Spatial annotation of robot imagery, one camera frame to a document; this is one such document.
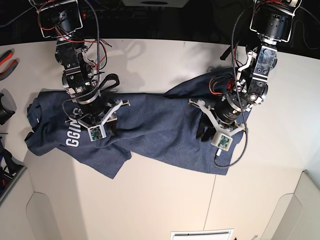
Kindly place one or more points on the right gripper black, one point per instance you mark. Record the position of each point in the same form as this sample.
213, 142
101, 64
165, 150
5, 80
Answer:
94, 110

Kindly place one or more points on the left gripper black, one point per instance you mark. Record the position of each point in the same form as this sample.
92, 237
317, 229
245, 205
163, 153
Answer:
228, 115

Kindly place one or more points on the blue grey t-shirt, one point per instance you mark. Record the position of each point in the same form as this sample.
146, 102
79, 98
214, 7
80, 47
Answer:
159, 126

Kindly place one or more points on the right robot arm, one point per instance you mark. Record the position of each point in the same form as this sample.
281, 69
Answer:
81, 78

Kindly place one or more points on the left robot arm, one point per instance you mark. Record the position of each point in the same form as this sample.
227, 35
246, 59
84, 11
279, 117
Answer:
235, 92

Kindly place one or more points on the black round object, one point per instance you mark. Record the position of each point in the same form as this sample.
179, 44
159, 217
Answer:
7, 106

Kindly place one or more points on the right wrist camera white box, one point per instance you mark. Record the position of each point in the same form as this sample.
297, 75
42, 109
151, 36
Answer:
96, 132

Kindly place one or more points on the white power strip red switch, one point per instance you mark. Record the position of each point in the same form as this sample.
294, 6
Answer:
125, 13

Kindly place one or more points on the red handled pliers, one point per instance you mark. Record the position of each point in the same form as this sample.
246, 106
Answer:
10, 63

